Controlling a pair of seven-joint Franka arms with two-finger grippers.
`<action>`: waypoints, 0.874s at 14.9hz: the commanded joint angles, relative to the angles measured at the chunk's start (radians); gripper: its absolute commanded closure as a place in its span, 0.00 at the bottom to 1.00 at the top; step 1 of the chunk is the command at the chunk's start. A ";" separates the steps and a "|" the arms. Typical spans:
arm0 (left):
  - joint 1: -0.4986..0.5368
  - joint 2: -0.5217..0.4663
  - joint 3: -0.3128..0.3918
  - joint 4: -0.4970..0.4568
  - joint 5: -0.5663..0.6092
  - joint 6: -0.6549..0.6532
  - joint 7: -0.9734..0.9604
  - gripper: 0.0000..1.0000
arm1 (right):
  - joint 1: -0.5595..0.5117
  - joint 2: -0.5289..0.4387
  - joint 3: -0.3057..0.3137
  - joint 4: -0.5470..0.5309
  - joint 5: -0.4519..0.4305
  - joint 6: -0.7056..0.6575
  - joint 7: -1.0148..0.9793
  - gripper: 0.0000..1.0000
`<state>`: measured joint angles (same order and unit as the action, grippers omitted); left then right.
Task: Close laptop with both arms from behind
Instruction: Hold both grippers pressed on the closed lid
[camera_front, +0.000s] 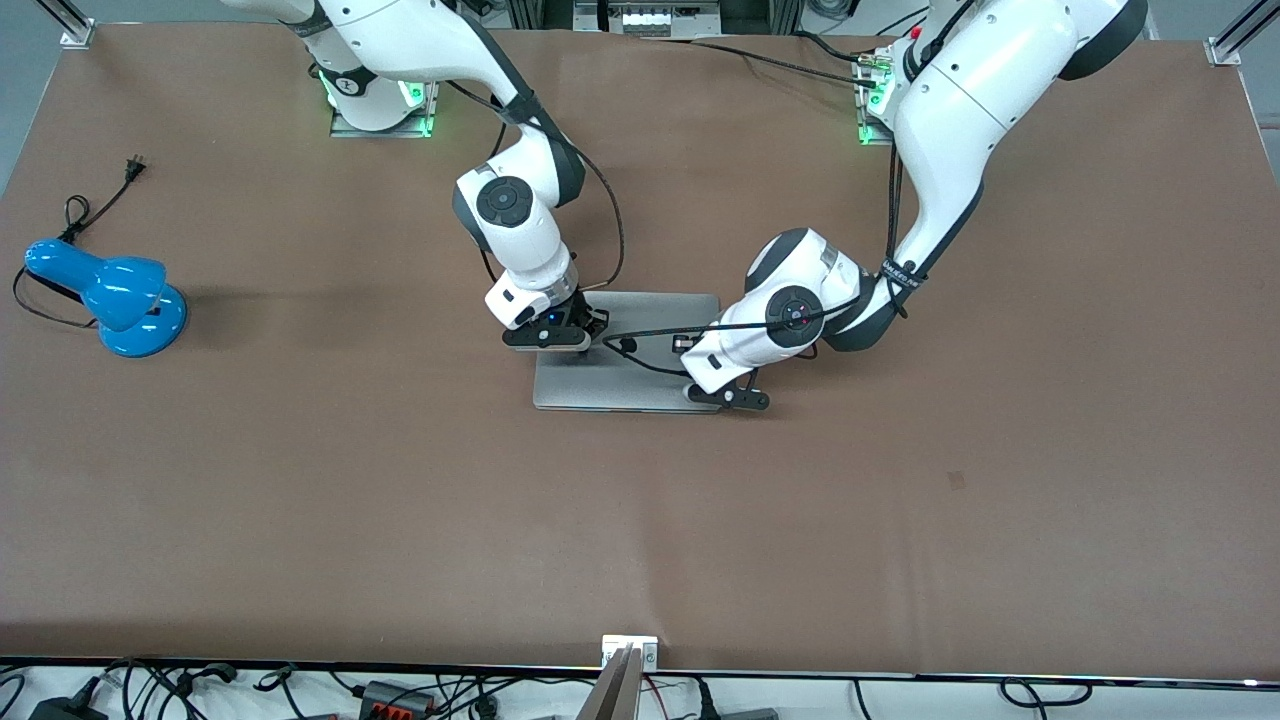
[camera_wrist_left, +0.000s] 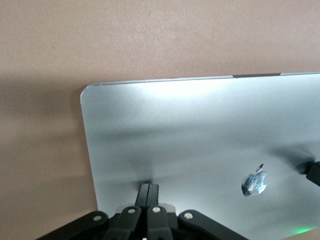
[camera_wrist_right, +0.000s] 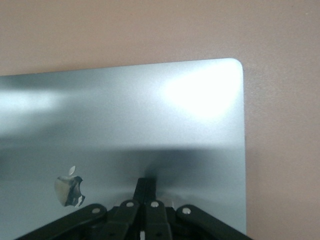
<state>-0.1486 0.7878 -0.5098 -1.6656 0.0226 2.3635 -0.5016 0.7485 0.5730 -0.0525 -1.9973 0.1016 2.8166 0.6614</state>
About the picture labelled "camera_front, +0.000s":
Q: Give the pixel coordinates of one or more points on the aluminium camera mount bar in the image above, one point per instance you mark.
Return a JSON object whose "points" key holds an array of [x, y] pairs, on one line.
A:
{"points": [[615, 690]]}

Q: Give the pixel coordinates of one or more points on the blue desk lamp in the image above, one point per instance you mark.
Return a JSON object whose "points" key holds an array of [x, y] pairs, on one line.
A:
{"points": [[125, 290]]}

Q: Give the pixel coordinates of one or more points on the grey control box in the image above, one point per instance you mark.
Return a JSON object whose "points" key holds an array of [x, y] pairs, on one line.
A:
{"points": [[645, 20]]}

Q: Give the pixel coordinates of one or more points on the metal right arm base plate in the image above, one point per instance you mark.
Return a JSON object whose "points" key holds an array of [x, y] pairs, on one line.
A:
{"points": [[385, 131]]}

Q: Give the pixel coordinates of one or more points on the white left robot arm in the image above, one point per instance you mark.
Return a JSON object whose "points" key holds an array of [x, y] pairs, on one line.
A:
{"points": [[960, 110]]}

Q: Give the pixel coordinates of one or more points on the black aluminium frame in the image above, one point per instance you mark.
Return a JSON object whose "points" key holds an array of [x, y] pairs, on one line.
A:
{"points": [[540, 12]]}

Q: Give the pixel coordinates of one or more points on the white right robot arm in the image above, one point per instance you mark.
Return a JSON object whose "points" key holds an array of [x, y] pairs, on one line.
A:
{"points": [[510, 240]]}

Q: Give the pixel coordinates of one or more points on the aluminium corner post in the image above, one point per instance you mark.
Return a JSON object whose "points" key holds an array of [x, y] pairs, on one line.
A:
{"points": [[1235, 45], [78, 32]]}

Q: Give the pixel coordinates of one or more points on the grey laptop computer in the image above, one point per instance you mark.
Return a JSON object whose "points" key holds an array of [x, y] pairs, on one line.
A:
{"points": [[600, 390]]}

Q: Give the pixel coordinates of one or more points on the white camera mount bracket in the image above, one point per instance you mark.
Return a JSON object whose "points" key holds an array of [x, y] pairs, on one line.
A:
{"points": [[645, 650]]}

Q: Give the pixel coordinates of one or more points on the black power adapter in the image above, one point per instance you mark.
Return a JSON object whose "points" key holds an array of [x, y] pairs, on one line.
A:
{"points": [[65, 710]]}

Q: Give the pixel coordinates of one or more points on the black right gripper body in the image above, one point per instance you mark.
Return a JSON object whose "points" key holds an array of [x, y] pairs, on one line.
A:
{"points": [[585, 317]]}

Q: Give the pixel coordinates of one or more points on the orange black connector box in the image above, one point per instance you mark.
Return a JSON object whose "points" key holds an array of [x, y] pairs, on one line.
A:
{"points": [[395, 698]]}

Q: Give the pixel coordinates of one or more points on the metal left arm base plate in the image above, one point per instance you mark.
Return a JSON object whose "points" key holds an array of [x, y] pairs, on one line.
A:
{"points": [[875, 138]]}

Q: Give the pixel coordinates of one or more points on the black power plug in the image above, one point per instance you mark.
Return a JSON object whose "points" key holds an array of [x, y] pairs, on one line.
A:
{"points": [[707, 705]]}

